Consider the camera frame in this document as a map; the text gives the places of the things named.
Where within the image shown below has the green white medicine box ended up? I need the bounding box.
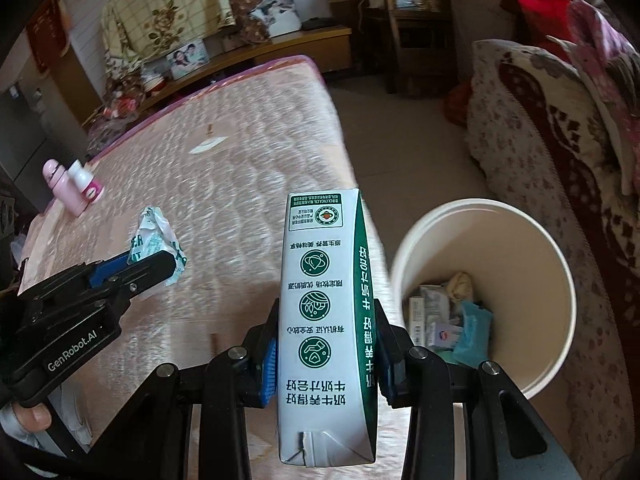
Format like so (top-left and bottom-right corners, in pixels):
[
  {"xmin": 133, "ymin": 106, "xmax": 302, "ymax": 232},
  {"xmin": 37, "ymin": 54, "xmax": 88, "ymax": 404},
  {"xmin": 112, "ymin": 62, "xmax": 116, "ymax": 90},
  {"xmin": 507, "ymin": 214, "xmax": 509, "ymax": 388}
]
[{"xmin": 408, "ymin": 296, "xmax": 428, "ymax": 347}]

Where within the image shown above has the white green wrapper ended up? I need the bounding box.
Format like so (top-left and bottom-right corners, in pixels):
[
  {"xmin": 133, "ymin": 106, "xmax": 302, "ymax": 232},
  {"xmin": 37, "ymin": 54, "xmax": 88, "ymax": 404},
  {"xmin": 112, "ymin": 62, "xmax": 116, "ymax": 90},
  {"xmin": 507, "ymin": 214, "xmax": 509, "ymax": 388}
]
[{"xmin": 127, "ymin": 207, "xmax": 188, "ymax": 286}]

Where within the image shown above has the blue white toothpaste box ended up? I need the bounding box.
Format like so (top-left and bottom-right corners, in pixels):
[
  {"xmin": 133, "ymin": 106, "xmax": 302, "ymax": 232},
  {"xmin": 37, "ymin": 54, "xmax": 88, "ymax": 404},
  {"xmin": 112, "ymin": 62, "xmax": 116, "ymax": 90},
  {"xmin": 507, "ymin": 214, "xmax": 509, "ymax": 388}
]
[{"xmin": 425, "ymin": 321, "xmax": 463, "ymax": 350}]

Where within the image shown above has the white green milk carton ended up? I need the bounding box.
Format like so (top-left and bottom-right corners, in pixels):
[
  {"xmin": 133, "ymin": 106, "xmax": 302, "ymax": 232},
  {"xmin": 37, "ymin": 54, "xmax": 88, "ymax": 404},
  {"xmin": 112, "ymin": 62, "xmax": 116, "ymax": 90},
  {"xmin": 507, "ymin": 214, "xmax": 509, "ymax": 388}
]
[{"xmin": 277, "ymin": 188, "xmax": 378, "ymax": 468}]

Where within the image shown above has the blue snack bag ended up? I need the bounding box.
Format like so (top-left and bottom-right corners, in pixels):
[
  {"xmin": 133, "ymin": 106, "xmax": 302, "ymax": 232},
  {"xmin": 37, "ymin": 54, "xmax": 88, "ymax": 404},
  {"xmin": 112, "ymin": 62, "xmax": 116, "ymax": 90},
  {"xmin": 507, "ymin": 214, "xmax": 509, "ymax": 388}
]
[{"xmin": 452, "ymin": 301, "xmax": 494, "ymax": 368}]

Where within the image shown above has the beige cloth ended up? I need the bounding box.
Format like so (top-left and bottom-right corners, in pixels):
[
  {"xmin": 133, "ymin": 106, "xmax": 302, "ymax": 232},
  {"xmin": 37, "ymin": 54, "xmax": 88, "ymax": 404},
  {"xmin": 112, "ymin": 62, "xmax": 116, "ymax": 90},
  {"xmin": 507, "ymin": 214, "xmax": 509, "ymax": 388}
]
[{"xmin": 445, "ymin": 271, "xmax": 474, "ymax": 304}]

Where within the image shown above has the white trash bin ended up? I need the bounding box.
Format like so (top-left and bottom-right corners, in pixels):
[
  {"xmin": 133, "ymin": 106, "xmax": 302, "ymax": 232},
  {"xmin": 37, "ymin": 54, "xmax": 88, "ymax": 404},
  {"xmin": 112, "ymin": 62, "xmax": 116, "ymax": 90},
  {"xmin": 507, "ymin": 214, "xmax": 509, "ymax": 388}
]
[{"xmin": 390, "ymin": 198, "xmax": 577, "ymax": 399}]

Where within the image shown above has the person's left hand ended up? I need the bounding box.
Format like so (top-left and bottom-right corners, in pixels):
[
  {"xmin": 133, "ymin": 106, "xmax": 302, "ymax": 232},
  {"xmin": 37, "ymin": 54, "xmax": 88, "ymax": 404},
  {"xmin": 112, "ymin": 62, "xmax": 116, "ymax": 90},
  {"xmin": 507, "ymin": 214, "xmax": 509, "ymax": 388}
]
[{"xmin": 12, "ymin": 403, "xmax": 52, "ymax": 434}]

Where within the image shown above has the white pill bottle pink label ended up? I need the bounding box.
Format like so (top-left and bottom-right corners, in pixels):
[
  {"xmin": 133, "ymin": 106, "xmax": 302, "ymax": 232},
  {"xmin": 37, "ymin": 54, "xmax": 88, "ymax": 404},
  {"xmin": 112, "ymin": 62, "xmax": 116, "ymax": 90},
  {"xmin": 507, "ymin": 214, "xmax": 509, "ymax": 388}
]
[{"xmin": 67, "ymin": 160, "xmax": 103, "ymax": 204}]

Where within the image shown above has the pink thermos bottle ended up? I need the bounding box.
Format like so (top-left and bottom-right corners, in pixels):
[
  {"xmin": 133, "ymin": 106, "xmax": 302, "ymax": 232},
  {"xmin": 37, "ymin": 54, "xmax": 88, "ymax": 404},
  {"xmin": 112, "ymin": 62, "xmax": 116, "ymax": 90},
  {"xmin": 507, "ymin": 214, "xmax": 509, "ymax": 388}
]
[{"xmin": 42, "ymin": 159, "xmax": 88, "ymax": 218}]

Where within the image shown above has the framed couple photo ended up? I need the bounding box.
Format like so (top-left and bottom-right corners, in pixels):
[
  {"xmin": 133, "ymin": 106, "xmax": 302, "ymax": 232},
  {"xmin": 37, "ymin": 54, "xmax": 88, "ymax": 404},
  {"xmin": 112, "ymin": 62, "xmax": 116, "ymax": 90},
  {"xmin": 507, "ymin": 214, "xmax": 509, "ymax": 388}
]
[{"xmin": 166, "ymin": 39, "xmax": 209, "ymax": 80}]

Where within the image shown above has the floral yellow draped cloth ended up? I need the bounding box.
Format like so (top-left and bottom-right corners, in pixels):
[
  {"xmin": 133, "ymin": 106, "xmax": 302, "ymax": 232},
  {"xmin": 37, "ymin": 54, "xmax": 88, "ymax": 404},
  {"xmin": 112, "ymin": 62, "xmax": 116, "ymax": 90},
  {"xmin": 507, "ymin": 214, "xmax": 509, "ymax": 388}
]
[{"xmin": 101, "ymin": 0, "xmax": 238, "ymax": 80}]

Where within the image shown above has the floral sofa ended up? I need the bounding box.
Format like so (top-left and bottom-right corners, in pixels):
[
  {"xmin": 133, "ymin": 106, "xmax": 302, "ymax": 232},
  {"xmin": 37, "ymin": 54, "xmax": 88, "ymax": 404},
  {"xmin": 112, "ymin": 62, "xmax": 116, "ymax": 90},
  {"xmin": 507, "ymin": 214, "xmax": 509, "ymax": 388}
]
[{"xmin": 466, "ymin": 39, "xmax": 639, "ymax": 479}]

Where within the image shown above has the wooden tv cabinet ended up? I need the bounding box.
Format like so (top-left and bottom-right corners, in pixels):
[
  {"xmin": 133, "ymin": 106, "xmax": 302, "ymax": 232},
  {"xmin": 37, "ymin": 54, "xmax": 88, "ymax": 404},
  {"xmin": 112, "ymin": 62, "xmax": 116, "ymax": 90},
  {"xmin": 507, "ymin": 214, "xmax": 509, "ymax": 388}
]
[{"xmin": 134, "ymin": 24, "xmax": 353, "ymax": 111}]

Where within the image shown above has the wooden chair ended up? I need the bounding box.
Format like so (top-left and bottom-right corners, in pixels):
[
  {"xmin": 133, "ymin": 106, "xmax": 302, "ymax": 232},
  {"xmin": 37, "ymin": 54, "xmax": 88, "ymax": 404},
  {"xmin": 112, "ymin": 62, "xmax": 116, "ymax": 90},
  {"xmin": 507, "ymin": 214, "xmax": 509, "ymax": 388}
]
[{"xmin": 361, "ymin": 0, "xmax": 456, "ymax": 98}]

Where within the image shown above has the pink floral blanket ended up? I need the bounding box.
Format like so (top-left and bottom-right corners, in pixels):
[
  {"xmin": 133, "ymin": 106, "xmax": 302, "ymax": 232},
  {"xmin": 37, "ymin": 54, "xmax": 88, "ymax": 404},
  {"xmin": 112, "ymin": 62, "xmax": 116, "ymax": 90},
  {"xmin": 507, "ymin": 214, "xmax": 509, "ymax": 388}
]
[{"xmin": 550, "ymin": 0, "xmax": 639, "ymax": 195}]

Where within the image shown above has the red pillow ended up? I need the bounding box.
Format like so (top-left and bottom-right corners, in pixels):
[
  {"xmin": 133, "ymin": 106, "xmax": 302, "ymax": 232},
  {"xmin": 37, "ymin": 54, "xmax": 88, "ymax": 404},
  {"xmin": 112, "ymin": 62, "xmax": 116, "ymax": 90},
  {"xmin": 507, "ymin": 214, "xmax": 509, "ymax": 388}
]
[{"xmin": 518, "ymin": 0, "xmax": 572, "ymax": 62}]

